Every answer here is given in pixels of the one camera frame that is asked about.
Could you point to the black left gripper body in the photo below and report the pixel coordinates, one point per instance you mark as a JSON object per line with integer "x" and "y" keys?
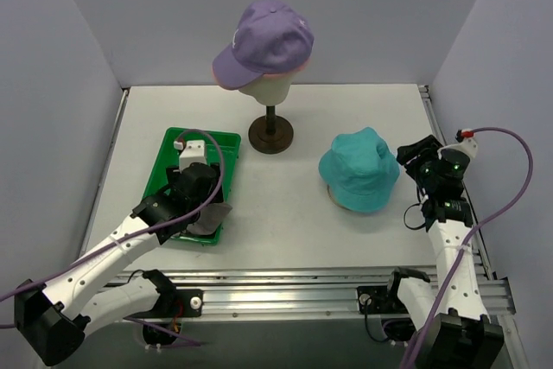
{"x": 174, "y": 174}

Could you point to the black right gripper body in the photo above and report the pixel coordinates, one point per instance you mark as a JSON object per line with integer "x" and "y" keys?
{"x": 416, "y": 155}

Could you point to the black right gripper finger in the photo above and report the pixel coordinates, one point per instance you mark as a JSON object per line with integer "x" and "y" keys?
{"x": 413, "y": 170}
{"x": 406, "y": 153}

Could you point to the grey cap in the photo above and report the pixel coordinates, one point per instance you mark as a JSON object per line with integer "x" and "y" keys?
{"x": 210, "y": 219}

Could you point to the teal cap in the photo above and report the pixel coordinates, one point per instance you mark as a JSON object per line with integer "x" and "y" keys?
{"x": 361, "y": 170}

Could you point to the pink baseball cap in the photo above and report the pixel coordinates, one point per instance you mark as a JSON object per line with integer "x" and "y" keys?
{"x": 294, "y": 71}

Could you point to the purple baseball cap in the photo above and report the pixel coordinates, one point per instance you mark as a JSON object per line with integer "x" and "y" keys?
{"x": 270, "y": 39}

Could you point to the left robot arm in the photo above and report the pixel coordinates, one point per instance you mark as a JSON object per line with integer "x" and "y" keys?
{"x": 56, "y": 316}

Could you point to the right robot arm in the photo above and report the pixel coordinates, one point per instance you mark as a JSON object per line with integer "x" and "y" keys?
{"x": 452, "y": 328}

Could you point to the mannequin head stand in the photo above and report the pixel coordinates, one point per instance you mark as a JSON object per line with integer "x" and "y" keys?
{"x": 270, "y": 134}

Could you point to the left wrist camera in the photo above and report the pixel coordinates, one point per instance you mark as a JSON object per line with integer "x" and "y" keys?
{"x": 189, "y": 152}

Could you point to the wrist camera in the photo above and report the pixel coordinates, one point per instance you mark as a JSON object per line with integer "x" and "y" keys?
{"x": 464, "y": 143}
{"x": 189, "y": 152}

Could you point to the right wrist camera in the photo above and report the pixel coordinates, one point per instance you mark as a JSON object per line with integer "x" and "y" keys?
{"x": 464, "y": 143}

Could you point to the gold wire hat frame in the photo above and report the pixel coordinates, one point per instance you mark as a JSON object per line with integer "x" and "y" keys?
{"x": 331, "y": 197}

